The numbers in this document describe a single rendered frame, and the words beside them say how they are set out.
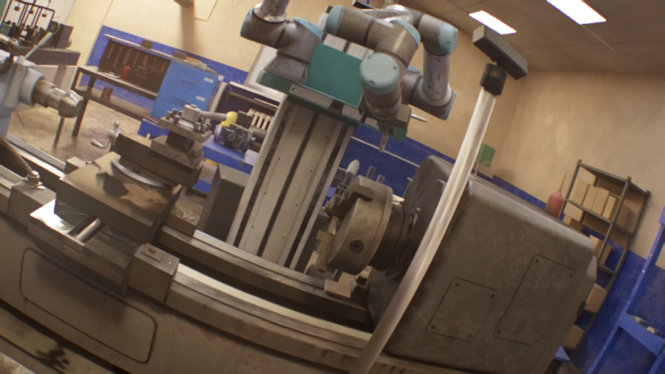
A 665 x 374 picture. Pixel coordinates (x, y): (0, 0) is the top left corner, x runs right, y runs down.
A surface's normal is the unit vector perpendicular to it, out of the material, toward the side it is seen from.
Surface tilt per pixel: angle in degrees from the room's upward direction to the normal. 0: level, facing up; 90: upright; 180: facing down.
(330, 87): 90
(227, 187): 90
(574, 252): 90
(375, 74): 75
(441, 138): 90
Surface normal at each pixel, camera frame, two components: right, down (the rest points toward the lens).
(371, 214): 0.25, -0.29
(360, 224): 0.17, -0.07
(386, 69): -0.19, -0.22
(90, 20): 0.07, 0.18
